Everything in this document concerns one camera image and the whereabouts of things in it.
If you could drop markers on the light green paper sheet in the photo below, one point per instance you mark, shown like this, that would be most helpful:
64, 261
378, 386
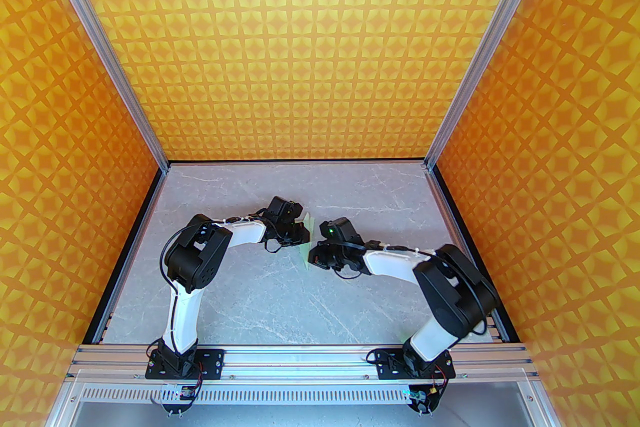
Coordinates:
310, 225

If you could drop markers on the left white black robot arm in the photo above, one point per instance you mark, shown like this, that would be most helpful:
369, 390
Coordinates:
197, 260

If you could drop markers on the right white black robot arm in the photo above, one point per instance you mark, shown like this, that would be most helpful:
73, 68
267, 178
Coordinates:
460, 295

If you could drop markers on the thin black edge strip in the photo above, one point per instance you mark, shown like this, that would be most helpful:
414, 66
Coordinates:
300, 162

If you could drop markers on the grooved aluminium mounting rail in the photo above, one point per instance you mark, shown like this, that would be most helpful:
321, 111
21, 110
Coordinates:
300, 357

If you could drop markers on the table side rail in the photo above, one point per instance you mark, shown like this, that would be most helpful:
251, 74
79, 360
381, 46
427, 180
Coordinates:
454, 219
143, 219

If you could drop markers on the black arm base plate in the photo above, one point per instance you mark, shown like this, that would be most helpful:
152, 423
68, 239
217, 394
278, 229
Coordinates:
214, 360
386, 365

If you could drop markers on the aluminium corner post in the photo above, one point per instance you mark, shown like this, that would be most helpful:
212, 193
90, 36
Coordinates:
492, 39
100, 39

